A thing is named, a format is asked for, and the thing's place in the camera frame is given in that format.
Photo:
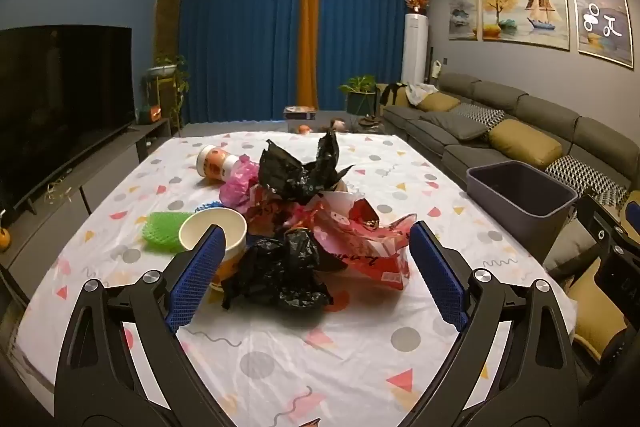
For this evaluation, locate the potted plant in dark pot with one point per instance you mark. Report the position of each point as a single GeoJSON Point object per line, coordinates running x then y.
{"type": "Point", "coordinates": [360, 87]}

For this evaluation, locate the blue curtain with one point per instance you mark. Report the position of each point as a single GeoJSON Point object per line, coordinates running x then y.
{"type": "Point", "coordinates": [240, 42]}
{"type": "Point", "coordinates": [365, 27]}

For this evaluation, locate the red flower decoration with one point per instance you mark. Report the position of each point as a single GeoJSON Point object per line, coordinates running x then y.
{"type": "Point", "coordinates": [416, 1]}

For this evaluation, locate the small orange glowing gadget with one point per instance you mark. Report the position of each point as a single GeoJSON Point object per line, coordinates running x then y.
{"type": "Point", "coordinates": [149, 113]}

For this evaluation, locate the green foam net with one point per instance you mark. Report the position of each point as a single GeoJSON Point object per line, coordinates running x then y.
{"type": "Point", "coordinates": [162, 232]}

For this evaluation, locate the flat grey cushion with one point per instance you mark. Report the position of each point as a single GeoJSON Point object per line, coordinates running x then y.
{"type": "Point", "coordinates": [452, 125]}

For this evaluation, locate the sailboat tree painting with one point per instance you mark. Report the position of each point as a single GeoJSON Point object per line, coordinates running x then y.
{"type": "Point", "coordinates": [525, 9]}

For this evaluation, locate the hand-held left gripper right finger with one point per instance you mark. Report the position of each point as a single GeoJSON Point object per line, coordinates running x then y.
{"type": "Point", "coordinates": [440, 277]}

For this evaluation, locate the white paper bowl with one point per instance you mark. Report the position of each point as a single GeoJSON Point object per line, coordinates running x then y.
{"type": "Point", "coordinates": [215, 232]}

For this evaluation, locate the black white patterned cushion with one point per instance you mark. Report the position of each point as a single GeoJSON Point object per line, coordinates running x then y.
{"type": "Point", "coordinates": [480, 114]}
{"type": "Point", "coordinates": [585, 179]}

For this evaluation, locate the orange white cup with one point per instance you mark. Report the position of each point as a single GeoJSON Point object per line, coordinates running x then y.
{"type": "Point", "coordinates": [215, 163]}

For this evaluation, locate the dark tv cabinet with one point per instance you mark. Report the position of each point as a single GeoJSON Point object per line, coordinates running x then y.
{"type": "Point", "coordinates": [100, 172]}

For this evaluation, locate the white clothes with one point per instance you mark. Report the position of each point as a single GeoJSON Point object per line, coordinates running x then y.
{"type": "Point", "coordinates": [420, 91]}

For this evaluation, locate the small figurine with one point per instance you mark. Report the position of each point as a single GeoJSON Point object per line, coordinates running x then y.
{"type": "Point", "coordinates": [337, 124]}

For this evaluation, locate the grey sectional sofa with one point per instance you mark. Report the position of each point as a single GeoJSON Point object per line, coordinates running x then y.
{"type": "Point", "coordinates": [500, 102]}

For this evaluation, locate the small landscape painting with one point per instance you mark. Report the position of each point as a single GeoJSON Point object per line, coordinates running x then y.
{"type": "Point", "coordinates": [465, 12]}

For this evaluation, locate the orange curtain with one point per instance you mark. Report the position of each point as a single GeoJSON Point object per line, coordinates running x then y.
{"type": "Point", "coordinates": [308, 32]}

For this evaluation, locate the spiky black plastic bag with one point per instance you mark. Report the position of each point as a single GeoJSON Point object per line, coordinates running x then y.
{"type": "Point", "coordinates": [300, 172]}

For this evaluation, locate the black television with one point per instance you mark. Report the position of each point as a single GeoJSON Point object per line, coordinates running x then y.
{"type": "Point", "coordinates": [60, 107]}

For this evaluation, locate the framed sky painting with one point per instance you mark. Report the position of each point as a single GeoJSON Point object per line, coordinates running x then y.
{"type": "Point", "coordinates": [600, 17]}

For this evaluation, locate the printed white tablecloth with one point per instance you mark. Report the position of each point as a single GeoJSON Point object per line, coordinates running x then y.
{"type": "Point", "coordinates": [300, 357]}

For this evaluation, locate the white standing air conditioner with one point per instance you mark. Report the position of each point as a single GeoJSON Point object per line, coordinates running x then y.
{"type": "Point", "coordinates": [415, 47]}

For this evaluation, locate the pink plastic bag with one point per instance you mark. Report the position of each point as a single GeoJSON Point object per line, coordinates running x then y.
{"type": "Point", "coordinates": [240, 187]}

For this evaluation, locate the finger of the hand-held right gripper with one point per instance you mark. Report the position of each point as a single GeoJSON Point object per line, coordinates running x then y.
{"type": "Point", "coordinates": [600, 222]}
{"type": "Point", "coordinates": [632, 214]}

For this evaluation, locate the red plastic bag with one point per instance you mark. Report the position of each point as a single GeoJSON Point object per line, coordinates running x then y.
{"type": "Point", "coordinates": [365, 237]}

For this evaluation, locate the grey plastic bin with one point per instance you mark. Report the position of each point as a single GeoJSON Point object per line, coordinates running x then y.
{"type": "Point", "coordinates": [525, 212]}

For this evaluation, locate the small yellow cushion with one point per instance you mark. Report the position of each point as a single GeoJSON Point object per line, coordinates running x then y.
{"type": "Point", "coordinates": [440, 103]}

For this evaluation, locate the large yellow cushion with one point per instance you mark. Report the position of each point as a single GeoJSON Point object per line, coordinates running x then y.
{"type": "Point", "coordinates": [525, 142]}

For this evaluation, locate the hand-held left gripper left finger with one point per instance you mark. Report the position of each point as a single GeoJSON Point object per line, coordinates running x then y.
{"type": "Point", "coordinates": [200, 272]}

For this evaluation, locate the trailing plant in white bowl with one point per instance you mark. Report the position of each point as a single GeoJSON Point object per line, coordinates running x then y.
{"type": "Point", "coordinates": [167, 69]}

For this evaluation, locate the small white jug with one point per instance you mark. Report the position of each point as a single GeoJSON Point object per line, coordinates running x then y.
{"type": "Point", "coordinates": [436, 68]}

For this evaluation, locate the blue toy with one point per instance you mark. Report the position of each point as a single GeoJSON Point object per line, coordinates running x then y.
{"type": "Point", "coordinates": [210, 207]}

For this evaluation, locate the flat printed box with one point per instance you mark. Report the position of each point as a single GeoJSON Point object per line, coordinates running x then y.
{"type": "Point", "coordinates": [299, 112]}

